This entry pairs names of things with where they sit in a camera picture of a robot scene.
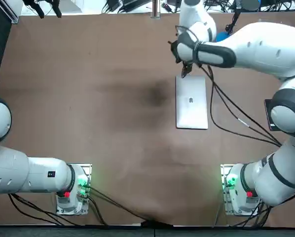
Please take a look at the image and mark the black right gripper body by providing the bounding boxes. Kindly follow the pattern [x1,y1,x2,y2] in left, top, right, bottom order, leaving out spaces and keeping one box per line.
[181,60,195,70]

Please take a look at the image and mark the grey power adapter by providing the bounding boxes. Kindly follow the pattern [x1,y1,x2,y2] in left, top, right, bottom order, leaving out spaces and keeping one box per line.
[120,0,150,13]

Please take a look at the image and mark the small black power adapter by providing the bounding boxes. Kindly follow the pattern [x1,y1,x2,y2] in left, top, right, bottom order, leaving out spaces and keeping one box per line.
[105,0,123,13]

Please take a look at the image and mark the black power strip red switch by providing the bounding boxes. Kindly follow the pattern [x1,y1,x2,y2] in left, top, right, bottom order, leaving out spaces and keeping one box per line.
[161,2,178,13]

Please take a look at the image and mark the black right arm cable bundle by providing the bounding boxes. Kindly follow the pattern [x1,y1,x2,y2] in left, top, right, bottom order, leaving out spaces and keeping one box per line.
[175,24,284,148]

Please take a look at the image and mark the aluminium frame rail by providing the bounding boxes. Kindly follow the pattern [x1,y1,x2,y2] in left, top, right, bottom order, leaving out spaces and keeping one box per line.
[0,0,24,25]

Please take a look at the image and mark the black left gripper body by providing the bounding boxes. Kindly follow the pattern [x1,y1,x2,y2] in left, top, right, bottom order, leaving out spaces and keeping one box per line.
[22,0,62,8]

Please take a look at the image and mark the black left arm base cables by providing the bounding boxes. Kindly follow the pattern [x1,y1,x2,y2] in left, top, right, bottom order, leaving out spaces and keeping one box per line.
[8,184,174,227]

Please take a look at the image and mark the silver laptop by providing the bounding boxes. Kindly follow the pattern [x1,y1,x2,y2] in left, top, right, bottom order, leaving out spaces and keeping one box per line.
[175,75,209,130]

